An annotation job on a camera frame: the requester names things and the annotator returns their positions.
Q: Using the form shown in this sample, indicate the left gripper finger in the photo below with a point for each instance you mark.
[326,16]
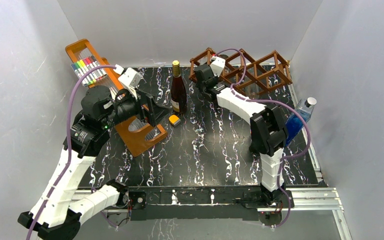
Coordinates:
[146,99]
[155,112]

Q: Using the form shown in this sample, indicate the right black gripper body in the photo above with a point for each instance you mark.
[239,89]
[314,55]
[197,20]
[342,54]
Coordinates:
[216,78]

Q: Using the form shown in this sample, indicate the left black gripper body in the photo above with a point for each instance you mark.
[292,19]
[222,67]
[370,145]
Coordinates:
[128,108]

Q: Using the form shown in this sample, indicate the gold capped wine bottle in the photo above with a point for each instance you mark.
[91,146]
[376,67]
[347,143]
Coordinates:
[178,90]

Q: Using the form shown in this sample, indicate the blue square glass bottle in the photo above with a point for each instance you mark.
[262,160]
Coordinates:
[293,124]

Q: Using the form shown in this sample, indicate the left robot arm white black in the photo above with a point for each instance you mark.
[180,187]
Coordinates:
[56,216]

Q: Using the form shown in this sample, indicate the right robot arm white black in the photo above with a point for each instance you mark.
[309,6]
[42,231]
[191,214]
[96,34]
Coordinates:
[267,128]

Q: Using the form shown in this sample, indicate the orange wooden rack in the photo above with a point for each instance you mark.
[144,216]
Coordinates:
[129,129]

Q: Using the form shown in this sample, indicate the brown wooden wine rack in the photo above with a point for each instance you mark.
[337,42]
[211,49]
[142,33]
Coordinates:
[266,74]

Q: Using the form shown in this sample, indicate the yellow grey small block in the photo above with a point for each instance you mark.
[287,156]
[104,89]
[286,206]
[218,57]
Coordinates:
[174,120]

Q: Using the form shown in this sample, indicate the pack of coloured markers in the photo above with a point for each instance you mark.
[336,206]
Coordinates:
[81,67]

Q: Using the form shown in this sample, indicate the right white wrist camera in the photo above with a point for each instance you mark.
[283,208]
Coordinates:
[217,65]

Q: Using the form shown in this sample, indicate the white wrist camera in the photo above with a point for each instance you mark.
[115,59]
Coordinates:
[217,65]
[129,79]

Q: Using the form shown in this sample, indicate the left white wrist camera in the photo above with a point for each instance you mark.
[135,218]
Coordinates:
[129,79]

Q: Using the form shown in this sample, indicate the black metal base frame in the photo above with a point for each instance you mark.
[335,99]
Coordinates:
[199,202]

